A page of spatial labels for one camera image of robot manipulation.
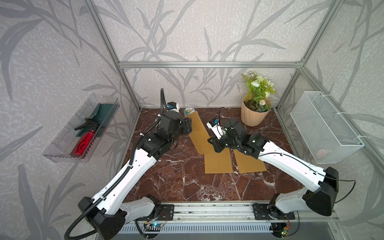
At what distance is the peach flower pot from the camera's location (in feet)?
3.22

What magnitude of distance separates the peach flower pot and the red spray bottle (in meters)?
0.86

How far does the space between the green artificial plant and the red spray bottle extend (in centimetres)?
90

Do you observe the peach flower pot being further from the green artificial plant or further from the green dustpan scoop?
the green dustpan scoop

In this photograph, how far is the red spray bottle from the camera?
561mm

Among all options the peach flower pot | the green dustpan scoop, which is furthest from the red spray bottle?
the peach flower pot

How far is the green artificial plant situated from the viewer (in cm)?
93
